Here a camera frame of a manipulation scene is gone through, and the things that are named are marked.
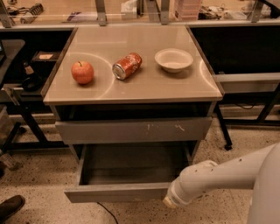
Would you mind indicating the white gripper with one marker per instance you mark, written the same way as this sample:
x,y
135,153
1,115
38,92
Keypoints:
x,y
174,193

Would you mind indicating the grey drawer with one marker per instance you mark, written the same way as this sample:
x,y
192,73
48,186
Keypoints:
x,y
134,131
125,172

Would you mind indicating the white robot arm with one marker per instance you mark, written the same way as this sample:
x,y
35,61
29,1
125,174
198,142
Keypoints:
x,y
258,171

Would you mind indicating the grey top drawer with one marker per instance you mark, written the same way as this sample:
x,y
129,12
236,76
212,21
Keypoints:
x,y
134,131

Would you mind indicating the grey drawer cabinet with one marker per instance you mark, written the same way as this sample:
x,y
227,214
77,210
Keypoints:
x,y
132,84

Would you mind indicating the crushed orange soda can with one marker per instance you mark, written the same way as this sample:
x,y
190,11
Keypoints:
x,y
126,66

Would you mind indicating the white paper bowl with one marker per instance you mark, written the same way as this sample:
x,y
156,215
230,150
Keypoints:
x,y
173,60

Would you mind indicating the red apple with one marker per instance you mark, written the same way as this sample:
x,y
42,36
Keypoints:
x,y
82,72

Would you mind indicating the dark shoe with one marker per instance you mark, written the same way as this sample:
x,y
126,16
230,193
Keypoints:
x,y
10,207

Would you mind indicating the black desk left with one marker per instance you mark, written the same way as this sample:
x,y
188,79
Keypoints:
x,y
10,49

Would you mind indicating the pink stacked trays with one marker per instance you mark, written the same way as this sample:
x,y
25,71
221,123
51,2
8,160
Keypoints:
x,y
187,10

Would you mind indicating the white tissue box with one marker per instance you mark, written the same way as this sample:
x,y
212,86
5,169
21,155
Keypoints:
x,y
129,9

